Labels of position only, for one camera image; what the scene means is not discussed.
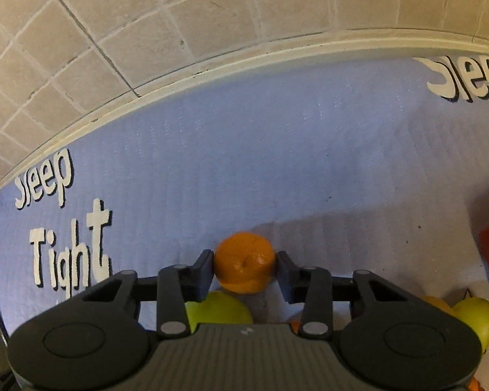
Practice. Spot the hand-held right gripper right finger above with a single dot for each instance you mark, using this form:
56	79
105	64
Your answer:
284	271

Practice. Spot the green apple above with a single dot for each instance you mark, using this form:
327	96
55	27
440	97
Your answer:
224	313
478	321

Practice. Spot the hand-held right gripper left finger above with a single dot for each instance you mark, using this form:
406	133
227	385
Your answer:
206	271

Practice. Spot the large orange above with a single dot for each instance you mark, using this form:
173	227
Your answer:
244	262

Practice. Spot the blue printed mat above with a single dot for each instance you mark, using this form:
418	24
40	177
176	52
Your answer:
269	150

